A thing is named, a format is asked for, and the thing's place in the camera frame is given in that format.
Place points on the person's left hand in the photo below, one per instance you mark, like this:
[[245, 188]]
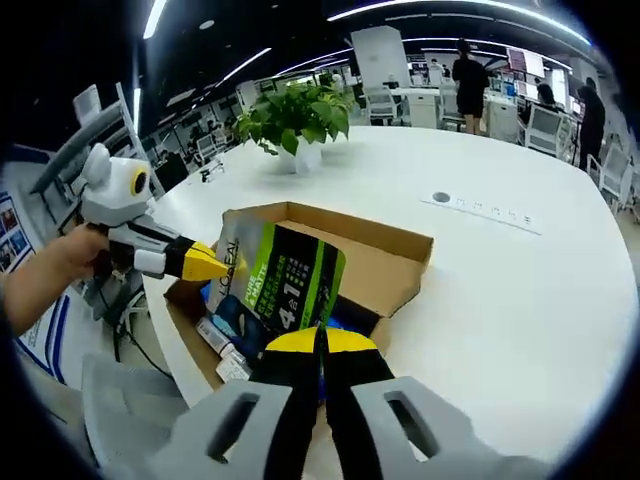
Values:
[[77, 252]]

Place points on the table socket panel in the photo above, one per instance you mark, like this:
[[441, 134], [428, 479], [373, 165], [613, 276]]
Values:
[[500, 216]]

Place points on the white office chair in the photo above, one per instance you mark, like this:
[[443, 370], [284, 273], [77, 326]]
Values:
[[382, 105], [547, 130], [612, 175]]

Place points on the white cosmetic tube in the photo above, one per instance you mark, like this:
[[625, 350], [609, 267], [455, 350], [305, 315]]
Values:
[[212, 336]]

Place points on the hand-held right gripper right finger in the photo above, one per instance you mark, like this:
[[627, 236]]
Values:
[[400, 430]]

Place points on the grey mesh office chair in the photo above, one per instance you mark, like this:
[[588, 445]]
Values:
[[130, 410]]

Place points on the blue white poster board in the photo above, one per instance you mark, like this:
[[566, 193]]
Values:
[[47, 340]]

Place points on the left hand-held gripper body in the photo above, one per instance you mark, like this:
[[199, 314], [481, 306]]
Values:
[[112, 195]]

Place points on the white metal stand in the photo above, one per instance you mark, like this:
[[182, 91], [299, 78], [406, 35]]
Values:
[[89, 102]]

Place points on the blue wipes pack white label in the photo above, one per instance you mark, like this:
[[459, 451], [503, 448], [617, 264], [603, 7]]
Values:
[[250, 325]]

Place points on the round table grommet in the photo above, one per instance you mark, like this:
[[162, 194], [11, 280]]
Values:
[[441, 197]]

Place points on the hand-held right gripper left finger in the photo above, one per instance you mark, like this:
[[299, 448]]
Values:
[[240, 430]]

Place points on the pink wall screens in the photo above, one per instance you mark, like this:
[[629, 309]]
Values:
[[525, 60]]

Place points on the small white box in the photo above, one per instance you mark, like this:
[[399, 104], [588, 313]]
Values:
[[232, 370]]

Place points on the brown cardboard shoe box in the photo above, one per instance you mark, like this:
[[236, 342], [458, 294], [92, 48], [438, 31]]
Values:
[[380, 270]]

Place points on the green potted plant white pot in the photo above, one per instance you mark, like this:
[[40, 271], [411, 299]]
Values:
[[295, 115]]

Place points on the blue framed wall poster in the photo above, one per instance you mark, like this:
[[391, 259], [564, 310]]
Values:
[[15, 230]]

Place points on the silver green black pouch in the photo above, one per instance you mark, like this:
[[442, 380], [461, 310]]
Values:
[[300, 270]]

